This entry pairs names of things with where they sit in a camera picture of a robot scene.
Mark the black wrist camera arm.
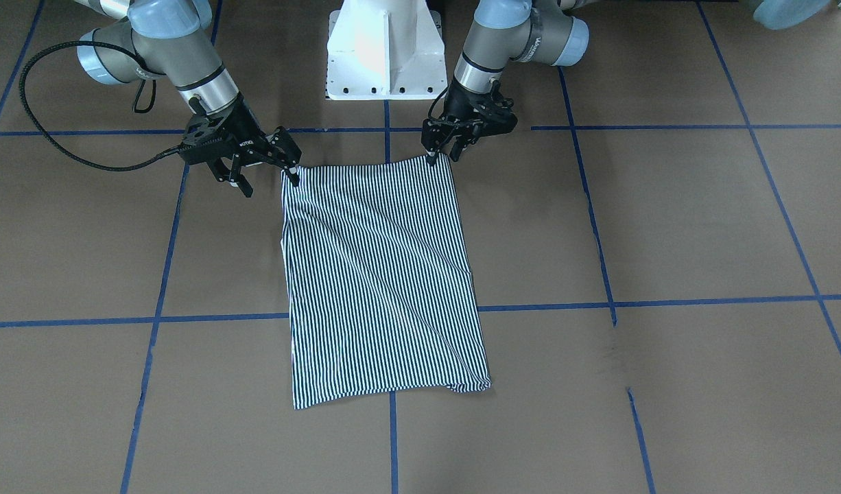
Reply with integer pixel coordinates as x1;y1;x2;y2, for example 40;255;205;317
177;121;239;165
477;97;518;137

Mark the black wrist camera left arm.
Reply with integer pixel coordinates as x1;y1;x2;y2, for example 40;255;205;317
477;97;518;137

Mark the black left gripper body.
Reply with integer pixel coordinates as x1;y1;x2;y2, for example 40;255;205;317
440;78;503;126

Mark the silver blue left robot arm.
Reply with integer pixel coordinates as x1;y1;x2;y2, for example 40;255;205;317
420;1;590;165

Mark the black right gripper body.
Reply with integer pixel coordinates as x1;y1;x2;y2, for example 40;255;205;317
187;96;267;165

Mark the navy white striped polo shirt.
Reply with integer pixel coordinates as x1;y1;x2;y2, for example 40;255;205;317
281;154;490;410

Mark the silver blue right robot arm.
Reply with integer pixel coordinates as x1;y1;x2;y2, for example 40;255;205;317
78;1;301;197

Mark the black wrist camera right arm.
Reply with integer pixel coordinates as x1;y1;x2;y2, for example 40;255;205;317
177;121;239;165

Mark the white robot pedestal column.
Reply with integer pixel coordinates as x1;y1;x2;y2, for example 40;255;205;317
324;1;449;101

